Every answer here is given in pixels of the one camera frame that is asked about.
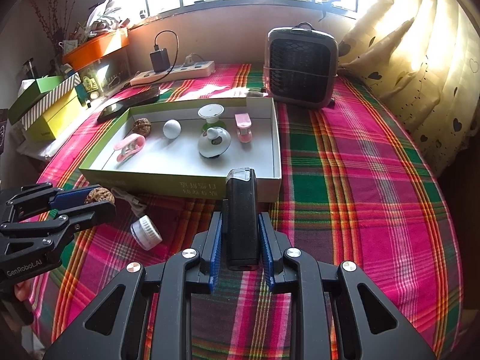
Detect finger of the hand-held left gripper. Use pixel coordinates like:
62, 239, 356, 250
0, 200, 117, 257
0, 182, 90, 223

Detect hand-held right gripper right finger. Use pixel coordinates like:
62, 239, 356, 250
258, 212, 437, 360

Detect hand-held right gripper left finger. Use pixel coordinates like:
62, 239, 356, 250
43, 212, 224, 360

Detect brown walnut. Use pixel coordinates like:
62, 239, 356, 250
133, 118, 153, 136
84, 188, 114, 206

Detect black rectangular device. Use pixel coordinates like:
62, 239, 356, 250
224, 167, 260, 271

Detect pink plastic clip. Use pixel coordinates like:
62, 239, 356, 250
234, 113, 254, 144
113, 135, 146, 164

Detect green and white cardboard box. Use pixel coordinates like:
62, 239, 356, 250
79, 97, 283, 203

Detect white round gadget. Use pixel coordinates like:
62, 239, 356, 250
197, 127, 230, 159

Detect white mushroom-shaped knob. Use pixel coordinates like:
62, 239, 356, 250
163, 119, 183, 140

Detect small white jar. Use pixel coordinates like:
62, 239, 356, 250
130, 215, 163, 250

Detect yellow box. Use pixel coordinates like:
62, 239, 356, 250
24, 90, 84, 142

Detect striped box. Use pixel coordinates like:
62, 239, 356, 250
19, 73, 82, 130

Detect plaid cloth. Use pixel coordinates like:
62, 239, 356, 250
30, 64, 464, 360

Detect black smartphone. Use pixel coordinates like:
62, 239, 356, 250
97, 87, 161, 123

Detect small square framed decoration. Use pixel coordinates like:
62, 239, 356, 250
80, 75, 103, 101

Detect green and white spool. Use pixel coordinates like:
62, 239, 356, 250
197, 104, 227, 133

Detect orange plastic tray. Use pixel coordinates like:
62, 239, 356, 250
62, 30, 130, 71

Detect white power strip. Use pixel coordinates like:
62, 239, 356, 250
129, 61, 216, 86

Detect small desk fan heater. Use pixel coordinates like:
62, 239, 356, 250
264, 22, 340, 110

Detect dried branches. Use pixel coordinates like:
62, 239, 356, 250
29, 0, 88, 46

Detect cream heart-print curtain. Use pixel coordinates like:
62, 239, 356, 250
337, 0, 480, 178

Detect white cable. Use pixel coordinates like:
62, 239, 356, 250
112, 186, 148, 208

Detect black charger with cable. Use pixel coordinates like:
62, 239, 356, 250
149, 30, 179, 76

